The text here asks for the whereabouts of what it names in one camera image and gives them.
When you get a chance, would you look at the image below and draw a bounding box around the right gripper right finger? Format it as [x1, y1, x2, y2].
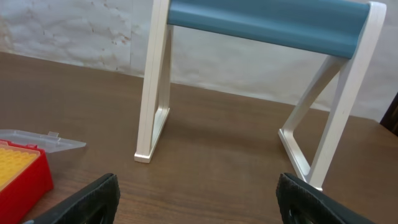
[275, 172, 377, 224]

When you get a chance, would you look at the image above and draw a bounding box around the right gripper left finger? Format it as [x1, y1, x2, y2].
[23, 173, 121, 224]

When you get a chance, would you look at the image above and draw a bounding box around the red and yellow tip box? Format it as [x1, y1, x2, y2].
[0, 129, 87, 224]

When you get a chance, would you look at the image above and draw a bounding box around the white and blue stand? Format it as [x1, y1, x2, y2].
[134, 0, 387, 191]

